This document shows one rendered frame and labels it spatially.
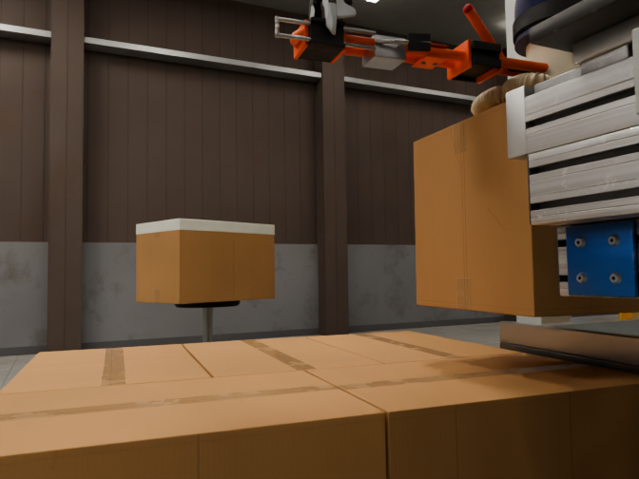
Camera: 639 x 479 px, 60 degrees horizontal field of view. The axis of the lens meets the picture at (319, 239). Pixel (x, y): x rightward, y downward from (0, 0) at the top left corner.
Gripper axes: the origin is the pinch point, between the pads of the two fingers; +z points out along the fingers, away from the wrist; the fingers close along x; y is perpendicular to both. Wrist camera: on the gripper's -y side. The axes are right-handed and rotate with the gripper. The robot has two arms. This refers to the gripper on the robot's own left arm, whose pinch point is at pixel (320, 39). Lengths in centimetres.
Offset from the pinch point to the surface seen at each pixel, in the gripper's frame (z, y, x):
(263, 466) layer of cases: 72, -16, -21
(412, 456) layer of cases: 73, 8, -21
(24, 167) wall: -52, -125, 512
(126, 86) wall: -148, -31, 523
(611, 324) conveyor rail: 61, 104, 29
